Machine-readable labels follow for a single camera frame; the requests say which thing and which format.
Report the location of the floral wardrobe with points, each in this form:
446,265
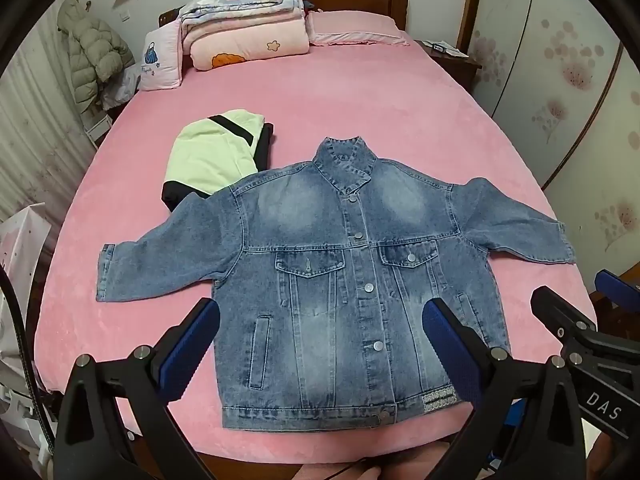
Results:
575,110

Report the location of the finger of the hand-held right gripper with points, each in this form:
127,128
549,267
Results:
555,312
612,282

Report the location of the white paper sheets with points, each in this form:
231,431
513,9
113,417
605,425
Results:
447,49

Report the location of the bed with pink sheet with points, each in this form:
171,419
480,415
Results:
350,100

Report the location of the pink cushion with bag print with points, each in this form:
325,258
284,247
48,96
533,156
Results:
157,55

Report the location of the blue denim jacket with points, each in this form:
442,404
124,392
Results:
310,240

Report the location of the white curtain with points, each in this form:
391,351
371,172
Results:
35,125

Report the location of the pink pillow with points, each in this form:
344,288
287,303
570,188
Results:
350,27

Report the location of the wooden nightstand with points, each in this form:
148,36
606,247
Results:
460,72

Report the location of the folded green and black garment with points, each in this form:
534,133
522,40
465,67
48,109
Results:
210,155

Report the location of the folded pink blanket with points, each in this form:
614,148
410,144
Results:
250,42

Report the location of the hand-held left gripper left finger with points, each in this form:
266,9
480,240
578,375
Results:
190,345

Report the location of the hanging beige puffer jacket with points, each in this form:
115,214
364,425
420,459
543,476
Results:
90,50

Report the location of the grey cloth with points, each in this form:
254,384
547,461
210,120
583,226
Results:
120,87

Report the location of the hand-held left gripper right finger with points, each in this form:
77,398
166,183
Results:
445,345

